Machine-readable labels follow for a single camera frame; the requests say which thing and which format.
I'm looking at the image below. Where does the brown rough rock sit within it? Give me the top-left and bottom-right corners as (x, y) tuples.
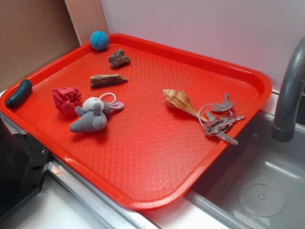
(108, 49), (131, 69)

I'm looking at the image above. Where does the brown wood piece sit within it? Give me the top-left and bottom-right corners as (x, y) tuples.
(90, 73), (128, 88)

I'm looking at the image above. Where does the red plastic tray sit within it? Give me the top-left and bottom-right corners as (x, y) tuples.
(0, 34), (272, 210)

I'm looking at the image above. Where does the silver key bunch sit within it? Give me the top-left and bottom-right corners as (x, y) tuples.
(198, 93), (245, 145)

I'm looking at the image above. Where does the grey plush mouse keychain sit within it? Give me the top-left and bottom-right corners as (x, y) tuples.
(69, 93), (125, 133)

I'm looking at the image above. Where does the dark green toy pickle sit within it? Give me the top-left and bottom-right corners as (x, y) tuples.
(6, 79), (32, 108)

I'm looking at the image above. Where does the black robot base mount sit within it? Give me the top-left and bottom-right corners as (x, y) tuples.
(0, 120), (50, 221)

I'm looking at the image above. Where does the grey plastic faucet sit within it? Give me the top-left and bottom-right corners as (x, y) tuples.
(272, 38), (305, 142)

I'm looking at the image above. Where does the blue textured ball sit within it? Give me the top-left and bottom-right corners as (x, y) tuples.
(89, 31), (109, 51)

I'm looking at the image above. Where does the brown cardboard panel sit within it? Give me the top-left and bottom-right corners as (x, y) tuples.
(0, 0), (80, 91)

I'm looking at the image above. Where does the crumpled red paper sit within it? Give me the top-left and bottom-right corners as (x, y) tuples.
(52, 87), (81, 116)

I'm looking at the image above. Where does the tan spiral seashell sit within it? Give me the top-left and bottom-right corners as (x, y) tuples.
(163, 89), (208, 123)

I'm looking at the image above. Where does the grey plastic sink basin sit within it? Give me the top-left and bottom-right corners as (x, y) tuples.
(186, 112), (305, 229)

